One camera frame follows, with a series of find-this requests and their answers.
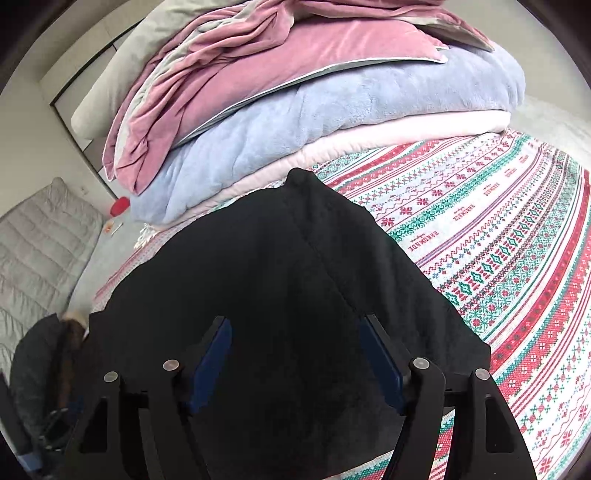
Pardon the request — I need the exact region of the black quilted coat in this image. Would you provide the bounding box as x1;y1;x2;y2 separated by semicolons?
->
76;169;491;479

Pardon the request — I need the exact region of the folded dark navy jacket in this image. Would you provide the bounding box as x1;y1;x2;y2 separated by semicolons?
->
9;314;66;438

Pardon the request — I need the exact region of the small white tube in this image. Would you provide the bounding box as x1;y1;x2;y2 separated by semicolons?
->
110;222;123;236

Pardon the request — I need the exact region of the patterned nordic blanket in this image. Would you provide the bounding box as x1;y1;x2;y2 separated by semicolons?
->
91;128;591;480

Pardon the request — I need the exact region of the red small object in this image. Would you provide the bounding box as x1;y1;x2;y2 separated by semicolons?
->
109;196;130;217

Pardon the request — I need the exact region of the grey padded headboard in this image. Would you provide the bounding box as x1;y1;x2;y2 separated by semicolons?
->
0;178;104;376

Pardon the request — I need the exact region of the pale pink folded blanket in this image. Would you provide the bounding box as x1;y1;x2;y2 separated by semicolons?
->
152;110;511;231

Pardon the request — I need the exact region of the grey pillow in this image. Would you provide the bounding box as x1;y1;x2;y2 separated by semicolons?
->
71;0;235;140

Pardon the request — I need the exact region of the light blue fleece blanket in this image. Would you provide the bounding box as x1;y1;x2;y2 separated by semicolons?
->
130;46;526;225

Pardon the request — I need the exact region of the white sliding wardrobe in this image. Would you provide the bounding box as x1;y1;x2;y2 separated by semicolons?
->
40;17;140;199

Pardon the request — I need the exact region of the pink velvet blanket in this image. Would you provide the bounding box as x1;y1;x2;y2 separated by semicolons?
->
102;1;492;194

